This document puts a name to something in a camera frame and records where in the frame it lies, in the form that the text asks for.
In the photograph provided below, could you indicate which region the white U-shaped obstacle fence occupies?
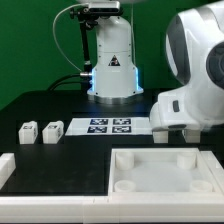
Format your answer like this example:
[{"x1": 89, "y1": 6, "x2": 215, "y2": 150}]
[{"x1": 0, "y1": 150, "x2": 224, "y2": 224}]

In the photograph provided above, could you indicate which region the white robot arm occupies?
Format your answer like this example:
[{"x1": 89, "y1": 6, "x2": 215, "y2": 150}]
[{"x1": 88, "y1": 0, "x2": 224, "y2": 131}]

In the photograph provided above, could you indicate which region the black camera on stand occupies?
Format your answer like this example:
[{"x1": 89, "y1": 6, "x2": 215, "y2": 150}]
[{"x1": 70, "y1": 1, "x2": 123, "y2": 73}]

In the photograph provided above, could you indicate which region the black cable at base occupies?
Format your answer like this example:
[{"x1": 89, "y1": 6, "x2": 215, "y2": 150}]
[{"x1": 46, "y1": 73, "x2": 88, "y2": 92}]

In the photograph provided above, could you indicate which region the white square table top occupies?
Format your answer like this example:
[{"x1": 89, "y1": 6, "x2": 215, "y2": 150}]
[{"x1": 108, "y1": 148, "x2": 224, "y2": 195}]

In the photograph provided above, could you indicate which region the white sheet with AprilTags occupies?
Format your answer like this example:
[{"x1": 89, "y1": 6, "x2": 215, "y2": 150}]
[{"x1": 66, "y1": 117, "x2": 152, "y2": 136}]

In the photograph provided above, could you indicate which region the grey camera cable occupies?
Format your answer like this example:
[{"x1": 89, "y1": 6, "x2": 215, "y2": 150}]
[{"x1": 52, "y1": 3, "x2": 88, "y2": 73}]

